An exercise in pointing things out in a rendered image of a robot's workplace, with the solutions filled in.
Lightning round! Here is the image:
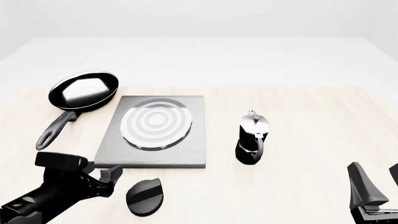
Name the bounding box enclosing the black and silver moka pot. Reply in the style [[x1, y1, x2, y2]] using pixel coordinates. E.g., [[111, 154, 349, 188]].
[[234, 110, 270, 166]]

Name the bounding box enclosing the round black stove knob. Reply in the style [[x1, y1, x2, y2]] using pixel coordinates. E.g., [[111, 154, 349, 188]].
[[126, 177, 165, 217]]

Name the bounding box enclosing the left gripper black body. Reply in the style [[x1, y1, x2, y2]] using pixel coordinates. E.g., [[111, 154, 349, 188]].
[[80, 172, 116, 198]]

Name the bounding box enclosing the black frying pan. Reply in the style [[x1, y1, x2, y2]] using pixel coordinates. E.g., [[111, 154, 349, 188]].
[[35, 70, 120, 151]]

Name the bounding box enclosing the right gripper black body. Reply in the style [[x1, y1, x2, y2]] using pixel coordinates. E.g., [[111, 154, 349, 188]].
[[349, 201, 398, 224]]

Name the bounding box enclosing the flat grey stove plate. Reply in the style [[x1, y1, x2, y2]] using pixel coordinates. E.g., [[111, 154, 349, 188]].
[[94, 95, 206, 169]]

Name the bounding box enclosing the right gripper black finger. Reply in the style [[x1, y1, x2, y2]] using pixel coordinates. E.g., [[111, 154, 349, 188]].
[[389, 162, 398, 188], [346, 161, 390, 210]]

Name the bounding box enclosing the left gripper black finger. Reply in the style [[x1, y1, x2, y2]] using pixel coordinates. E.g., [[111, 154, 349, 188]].
[[99, 164, 124, 185]]

